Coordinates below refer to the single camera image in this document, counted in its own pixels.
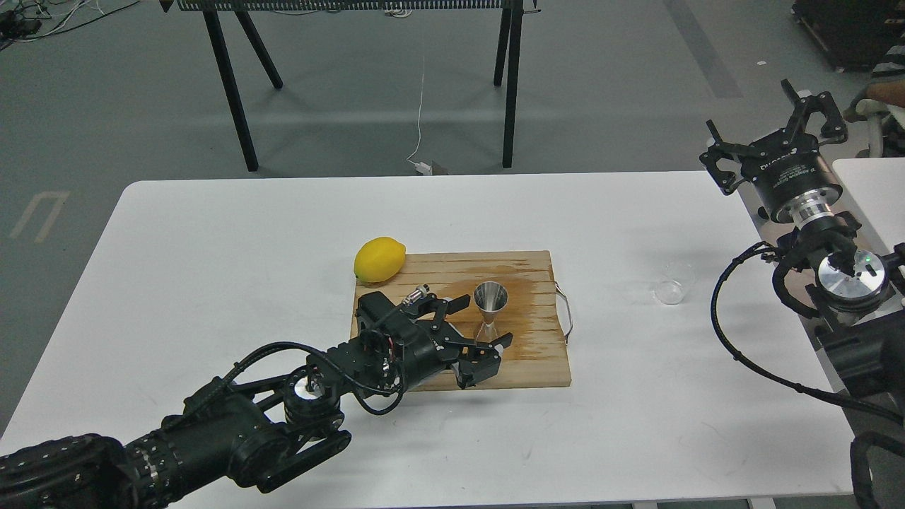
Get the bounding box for steel double jigger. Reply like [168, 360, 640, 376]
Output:
[472, 281, 508, 344]

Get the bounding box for cables on floor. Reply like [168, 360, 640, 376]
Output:
[0, 0, 142, 50]

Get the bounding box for white side table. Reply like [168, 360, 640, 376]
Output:
[833, 158, 904, 252]

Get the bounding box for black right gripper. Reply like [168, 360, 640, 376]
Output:
[699, 79, 848, 224]

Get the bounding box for black metal frame table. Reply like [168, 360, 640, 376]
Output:
[159, 0, 542, 172]

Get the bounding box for person in striped shirt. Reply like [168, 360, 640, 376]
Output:
[841, 36, 904, 122]

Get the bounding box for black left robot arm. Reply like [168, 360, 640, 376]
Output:
[2, 287, 512, 508]

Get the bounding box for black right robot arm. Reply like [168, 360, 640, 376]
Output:
[699, 79, 904, 428]

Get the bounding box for yellow lemon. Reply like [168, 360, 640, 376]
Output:
[354, 236, 407, 283]

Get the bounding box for white cable with plug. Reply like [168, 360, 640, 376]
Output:
[406, 49, 433, 176]

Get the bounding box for clear glass measuring cup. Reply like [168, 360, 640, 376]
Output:
[653, 261, 697, 305]

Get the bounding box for wooden cutting board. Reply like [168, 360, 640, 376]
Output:
[345, 250, 573, 393]

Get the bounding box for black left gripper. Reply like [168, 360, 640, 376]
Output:
[355, 291, 513, 391]

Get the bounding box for black box on floor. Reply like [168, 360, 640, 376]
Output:
[790, 1, 904, 72]

